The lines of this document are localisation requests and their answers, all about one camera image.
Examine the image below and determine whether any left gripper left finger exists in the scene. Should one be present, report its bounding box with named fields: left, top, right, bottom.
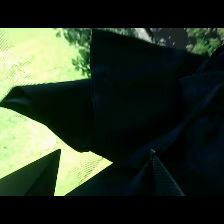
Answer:
left=0, top=148, right=62, bottom=197

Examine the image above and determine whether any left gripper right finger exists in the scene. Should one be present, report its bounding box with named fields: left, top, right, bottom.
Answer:
left=146, top=148, right=185, bottom=197

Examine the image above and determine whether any black garment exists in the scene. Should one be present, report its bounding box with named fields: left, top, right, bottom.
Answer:
left=0, top=28, right=224, bottom=197

